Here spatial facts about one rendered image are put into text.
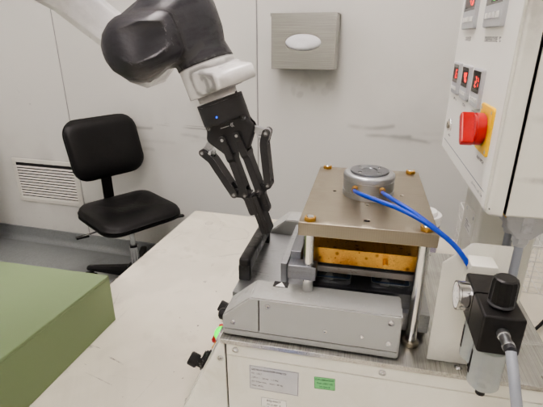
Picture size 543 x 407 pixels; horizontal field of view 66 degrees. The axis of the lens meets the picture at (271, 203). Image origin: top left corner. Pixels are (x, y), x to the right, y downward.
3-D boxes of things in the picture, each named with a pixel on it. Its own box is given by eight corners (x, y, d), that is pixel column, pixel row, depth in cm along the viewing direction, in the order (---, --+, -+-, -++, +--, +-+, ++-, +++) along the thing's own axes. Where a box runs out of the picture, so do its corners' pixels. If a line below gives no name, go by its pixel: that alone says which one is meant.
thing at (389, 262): (410, 224, 78) (417, 174, 74) (424, 289, 58) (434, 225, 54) (317, 216, 81) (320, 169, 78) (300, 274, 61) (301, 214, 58)
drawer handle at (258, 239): (270, 241, 82) (270, 222, 81) (250, 281, 69) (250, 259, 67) (260, 240, 83) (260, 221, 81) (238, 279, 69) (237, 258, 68)
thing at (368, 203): (447, 220, 79) (458, 153, 75) (488, 320, 51) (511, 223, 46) (318, 209, 84) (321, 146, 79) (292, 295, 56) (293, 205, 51)
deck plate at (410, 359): (495, 262, 84) (496, 258, 84) (570, 396, 53) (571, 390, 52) (271, 239, 93) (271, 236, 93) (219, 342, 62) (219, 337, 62)
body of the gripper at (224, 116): (249, 86, 69) (267, 140, 71) (204, 102, 71) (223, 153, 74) (235, 91, 62) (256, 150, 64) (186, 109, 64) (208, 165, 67)
